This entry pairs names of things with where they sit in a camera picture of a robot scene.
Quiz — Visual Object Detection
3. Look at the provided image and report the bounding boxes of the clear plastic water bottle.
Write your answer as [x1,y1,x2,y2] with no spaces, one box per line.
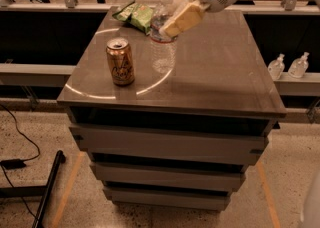
[150,0,177,74]

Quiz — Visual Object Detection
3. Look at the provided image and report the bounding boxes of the orange soda can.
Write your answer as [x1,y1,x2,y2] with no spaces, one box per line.
[106,37,135,86]

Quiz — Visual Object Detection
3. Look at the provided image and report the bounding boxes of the green chip bag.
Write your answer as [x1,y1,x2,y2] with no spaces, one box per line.
[112,2,153,35]

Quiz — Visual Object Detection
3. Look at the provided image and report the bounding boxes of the grey drawer cabinet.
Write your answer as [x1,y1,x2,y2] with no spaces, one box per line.
[58,10,286,211]

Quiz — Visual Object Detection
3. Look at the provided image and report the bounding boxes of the black stand base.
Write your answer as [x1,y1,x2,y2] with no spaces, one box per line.
[0,150,66,228]

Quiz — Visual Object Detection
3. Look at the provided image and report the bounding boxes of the black power adapter cable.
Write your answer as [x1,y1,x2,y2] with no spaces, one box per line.
[0,103,42,221]

